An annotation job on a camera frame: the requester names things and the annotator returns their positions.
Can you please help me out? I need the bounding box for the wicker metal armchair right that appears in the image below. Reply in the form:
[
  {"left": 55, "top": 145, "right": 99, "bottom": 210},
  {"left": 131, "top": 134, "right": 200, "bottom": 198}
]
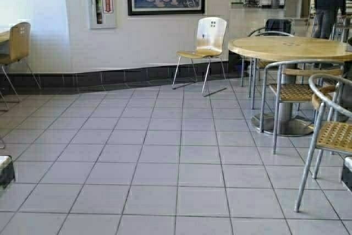
[{"left": 294, "top": 73, "right": 351, "bottom": 212}]

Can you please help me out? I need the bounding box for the wood chair at left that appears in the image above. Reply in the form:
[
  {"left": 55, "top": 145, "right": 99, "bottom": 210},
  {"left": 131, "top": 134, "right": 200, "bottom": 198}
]
[{"left": 1, "top": 22, "right": 41, "bottom": 102}]

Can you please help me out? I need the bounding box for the robot base left corner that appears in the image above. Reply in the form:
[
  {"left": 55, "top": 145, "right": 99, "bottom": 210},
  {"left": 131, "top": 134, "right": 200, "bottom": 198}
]
[{"left": 1, "top": 155, "right": 15, "bottom": 189}]

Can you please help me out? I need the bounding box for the robot base right corner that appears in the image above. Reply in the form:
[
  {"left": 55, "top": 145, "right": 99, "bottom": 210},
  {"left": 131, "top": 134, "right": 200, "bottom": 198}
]
[{"left": 341, "top": 156, "right": 352, "bottom": 192}]

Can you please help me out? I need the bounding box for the wicker metal armchair middle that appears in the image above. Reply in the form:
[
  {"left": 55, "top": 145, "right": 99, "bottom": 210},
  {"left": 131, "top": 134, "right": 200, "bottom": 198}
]
[{"left": 252, "top": 59, "right": 344, "bottom": 154}]

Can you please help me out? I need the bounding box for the round wooden cafe table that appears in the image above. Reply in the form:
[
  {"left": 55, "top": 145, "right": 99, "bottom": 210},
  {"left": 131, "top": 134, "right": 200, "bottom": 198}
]
[{"left": 228, "top": 36, "right": 351, "bottom": 130}]

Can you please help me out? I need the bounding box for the light wood metal-leg chair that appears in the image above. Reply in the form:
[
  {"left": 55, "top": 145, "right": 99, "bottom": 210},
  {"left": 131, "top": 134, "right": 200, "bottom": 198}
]
[{"left": 172, "top": 17, "right": 227, "bottom": 97}]

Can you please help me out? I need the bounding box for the wicker metal armchair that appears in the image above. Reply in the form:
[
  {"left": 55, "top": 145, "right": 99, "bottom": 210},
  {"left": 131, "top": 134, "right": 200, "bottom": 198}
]
[
  {"left": 294, "top": 73, "right": 351, "bottom": 212},
  {"left": 252, "top": 59, "right": 344, "bottom": 154}
]

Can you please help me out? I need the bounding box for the white fire extinguisher cabinet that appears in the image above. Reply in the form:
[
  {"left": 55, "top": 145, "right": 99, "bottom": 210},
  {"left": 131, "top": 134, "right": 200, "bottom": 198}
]
[{"left": 86, "top": 0, "right": 117, "bottom": 30}]

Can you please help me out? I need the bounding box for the metal armchair behind table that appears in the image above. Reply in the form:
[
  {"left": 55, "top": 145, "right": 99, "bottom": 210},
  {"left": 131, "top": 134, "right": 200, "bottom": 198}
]
[{"left": 241, "top": 19, "right": 294, "bottom": 110}]

